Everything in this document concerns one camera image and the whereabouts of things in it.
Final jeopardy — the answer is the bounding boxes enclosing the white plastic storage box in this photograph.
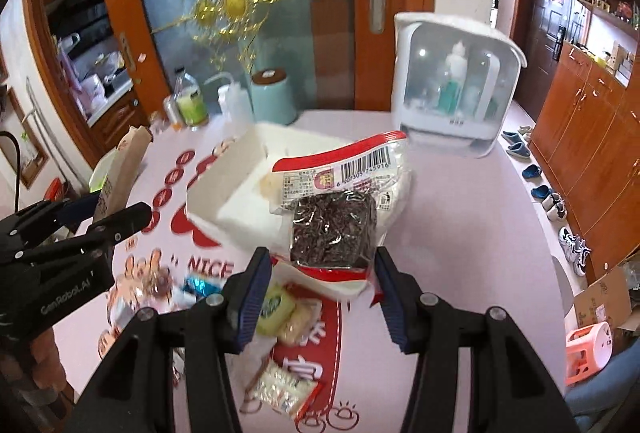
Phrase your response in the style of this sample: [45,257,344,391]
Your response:
[186,123,416,259]

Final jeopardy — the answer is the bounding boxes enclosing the row of shoes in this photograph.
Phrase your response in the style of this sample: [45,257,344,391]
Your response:
[500,124,593,278]

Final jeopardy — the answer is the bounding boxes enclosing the black cable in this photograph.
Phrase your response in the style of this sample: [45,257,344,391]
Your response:
[0,130,22,214]

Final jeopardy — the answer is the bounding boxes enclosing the orange plastic stool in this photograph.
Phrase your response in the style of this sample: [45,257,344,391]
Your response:
[565,320,615,386]

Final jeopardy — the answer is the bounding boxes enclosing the green tissue pack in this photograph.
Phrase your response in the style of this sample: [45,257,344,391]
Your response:
[89,152,117,194]

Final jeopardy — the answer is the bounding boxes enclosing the wooden shelf cabinet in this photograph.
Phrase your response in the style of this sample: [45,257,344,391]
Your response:
[25,0,151,164]

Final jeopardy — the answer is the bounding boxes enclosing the cardboard box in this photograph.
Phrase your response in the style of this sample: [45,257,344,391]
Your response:
[572,263,640,344]

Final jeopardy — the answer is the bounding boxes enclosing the white squeeze bottle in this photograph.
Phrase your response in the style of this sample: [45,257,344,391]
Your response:
[202,73,256,134]

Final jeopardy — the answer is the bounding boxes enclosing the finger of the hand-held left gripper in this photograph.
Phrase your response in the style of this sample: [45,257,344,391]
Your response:
[0,195,101,254]
[15,204,153,271]

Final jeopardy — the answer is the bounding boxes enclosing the grey door handle plate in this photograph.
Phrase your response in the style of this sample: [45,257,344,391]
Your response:
[369,0,387,34]

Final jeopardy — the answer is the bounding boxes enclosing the pale green snack packet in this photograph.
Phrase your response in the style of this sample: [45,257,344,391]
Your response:
[255,282,297,339]

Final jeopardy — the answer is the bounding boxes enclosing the clear packet of pale pieces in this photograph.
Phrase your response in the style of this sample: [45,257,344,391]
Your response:
[277,298,323,346]

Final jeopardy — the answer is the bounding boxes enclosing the wooden wall shelf with items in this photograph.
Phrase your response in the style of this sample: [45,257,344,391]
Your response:
[572,0,640,78]

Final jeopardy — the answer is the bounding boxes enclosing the brown paper bag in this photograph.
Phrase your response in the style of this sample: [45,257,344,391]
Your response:
[92,125,153,224]

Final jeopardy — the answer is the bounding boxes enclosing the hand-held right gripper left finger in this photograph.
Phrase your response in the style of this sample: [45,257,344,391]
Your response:
[74,247,273,433]

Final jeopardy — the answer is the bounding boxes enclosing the assorted snack packets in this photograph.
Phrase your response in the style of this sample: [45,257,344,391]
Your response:
[270,130,415,309]

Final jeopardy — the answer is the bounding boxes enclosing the blue foil snack packet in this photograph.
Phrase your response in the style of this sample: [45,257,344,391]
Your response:
[182,275,223,299]

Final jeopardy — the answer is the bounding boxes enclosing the mint green canister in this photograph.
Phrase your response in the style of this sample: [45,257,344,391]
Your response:
[250,69,298,126]

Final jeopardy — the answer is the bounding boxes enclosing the clear bottle with green label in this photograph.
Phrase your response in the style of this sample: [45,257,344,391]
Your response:
[172,68,208,128]

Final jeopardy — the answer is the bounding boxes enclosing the wooden frosted glass door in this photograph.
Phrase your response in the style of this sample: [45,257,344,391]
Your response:
[95,0,436,124]

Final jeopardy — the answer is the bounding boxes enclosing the gold door ornament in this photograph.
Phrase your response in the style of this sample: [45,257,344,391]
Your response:
[150,0,361,74]

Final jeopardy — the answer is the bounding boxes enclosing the dark entrance door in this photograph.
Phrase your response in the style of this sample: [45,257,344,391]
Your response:
[520,0,573,114]

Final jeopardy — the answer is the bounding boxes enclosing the wooden floor cabinet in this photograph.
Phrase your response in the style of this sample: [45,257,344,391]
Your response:
[530,43,640,274]

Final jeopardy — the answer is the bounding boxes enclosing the white microwave oven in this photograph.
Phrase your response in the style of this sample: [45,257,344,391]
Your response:
[390,12,528,158]

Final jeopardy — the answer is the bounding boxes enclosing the red-edged packet of white pieces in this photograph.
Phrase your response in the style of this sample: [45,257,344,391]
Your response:
[245,358,323,424]

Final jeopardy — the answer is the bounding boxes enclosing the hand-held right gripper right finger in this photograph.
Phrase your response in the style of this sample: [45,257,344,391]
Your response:
[374,247,581,433]

